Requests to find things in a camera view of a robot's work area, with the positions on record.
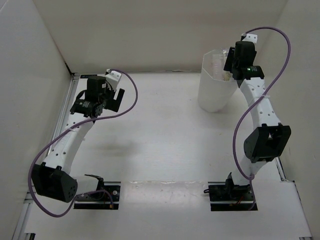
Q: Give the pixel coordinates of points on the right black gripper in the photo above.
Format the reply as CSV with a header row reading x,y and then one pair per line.
x,y
229,60

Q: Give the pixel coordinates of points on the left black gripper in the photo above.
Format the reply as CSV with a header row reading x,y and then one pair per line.
x,y
113,105

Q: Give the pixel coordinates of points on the large green label bottle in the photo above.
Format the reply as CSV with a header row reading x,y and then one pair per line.
x,y
218,60

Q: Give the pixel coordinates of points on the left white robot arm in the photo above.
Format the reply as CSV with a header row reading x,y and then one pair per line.
x,y
51,178

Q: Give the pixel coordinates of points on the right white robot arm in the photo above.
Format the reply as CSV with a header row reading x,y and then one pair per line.
x,y
269,136

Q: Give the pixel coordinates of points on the white plastic bin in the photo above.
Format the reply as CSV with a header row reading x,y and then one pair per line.
x,y
213,94

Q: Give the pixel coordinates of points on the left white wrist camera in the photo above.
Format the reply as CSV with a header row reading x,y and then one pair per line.
x,y
113,77

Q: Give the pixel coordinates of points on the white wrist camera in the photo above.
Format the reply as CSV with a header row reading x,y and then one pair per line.
x,y
249,37
113,77

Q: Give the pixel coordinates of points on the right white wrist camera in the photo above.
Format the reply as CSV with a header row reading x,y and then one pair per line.
x,y
249,37

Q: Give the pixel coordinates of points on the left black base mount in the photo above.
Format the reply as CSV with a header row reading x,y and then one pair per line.
x,y
100,201

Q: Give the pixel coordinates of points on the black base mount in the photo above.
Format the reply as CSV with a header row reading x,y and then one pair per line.
x,y
227,197
100,201

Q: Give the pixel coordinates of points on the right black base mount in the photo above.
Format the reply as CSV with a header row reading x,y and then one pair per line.
x,y
227,197

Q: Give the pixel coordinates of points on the right aluminium frame rail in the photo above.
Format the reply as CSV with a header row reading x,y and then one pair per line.
x,y
275,214

